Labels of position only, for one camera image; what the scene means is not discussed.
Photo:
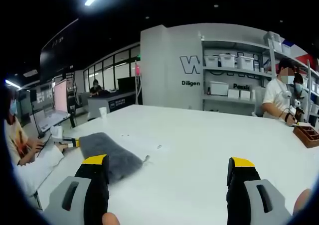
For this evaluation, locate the grey towel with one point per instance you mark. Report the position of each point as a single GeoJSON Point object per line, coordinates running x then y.
{"type": "Point", "coordinates": [112, 155]}

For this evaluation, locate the person's left hand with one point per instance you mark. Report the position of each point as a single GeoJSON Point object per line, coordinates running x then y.
{"type": "Point", "coordinates": [64, 148]}

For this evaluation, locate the person's right hand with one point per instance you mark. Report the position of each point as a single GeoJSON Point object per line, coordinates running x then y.
{"type": "Point", "coordinates": [302, 201]}

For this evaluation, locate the silver laptop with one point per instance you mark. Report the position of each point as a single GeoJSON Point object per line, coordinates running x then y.
{"type": "Point", "coordinates": [53, 119]}

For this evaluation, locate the pink monitor screen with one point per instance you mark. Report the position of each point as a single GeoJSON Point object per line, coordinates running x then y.
{"type": "Point", "coordinates": [61, 95]}

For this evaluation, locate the white paper cup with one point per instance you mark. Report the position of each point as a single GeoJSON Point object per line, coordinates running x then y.
{"type": "Point", "coordinates": [103, 113]}

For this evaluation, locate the grey reception counter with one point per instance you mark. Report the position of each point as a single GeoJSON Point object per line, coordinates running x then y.
{"type": "Point", "coordinates": [117, 103]}

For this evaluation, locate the dark hanging ceiling screen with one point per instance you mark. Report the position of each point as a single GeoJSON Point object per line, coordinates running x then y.
{"type": "Point", "coordinates": [57, 53]}

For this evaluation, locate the dark monitor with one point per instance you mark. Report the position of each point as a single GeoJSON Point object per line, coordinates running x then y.
{"type": "Point", "coordinates": [126, 84]}

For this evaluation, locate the brown wooden box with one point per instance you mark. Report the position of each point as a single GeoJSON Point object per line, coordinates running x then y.
{"type": "Point", "coordinates": [307, 136]}

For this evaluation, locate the pink banner stand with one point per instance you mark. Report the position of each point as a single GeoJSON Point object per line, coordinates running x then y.
{"type": "Point", "coordinates": [137, 70]}

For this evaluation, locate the small white box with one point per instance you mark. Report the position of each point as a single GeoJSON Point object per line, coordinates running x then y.
{"type": "Point", "coordinates": [245, 94]}
{"type": "Point", "coordinates": [233, 93]}

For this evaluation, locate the large white storage bin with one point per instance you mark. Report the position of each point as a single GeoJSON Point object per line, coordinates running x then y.
{"type": "Point", "coordinates": [218, 88]}

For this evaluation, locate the grey wall shelf unit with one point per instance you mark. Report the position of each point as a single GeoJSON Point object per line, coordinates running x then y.
{"type": "Point", "coordinates": [239, 45]}

